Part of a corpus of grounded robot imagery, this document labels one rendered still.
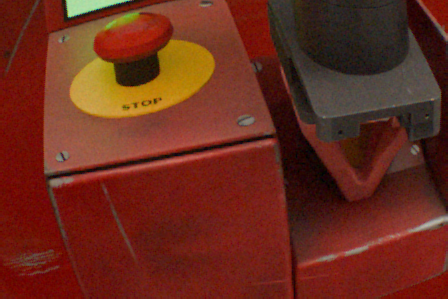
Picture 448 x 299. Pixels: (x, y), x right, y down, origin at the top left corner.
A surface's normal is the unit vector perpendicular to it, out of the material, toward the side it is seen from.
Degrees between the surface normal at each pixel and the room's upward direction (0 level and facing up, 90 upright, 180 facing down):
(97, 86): 0
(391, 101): 10
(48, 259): 92
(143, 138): 0
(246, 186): 90
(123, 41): 33
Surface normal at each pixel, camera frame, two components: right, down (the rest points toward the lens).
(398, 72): -0.08, -0.75
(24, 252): 0.18, 0.54
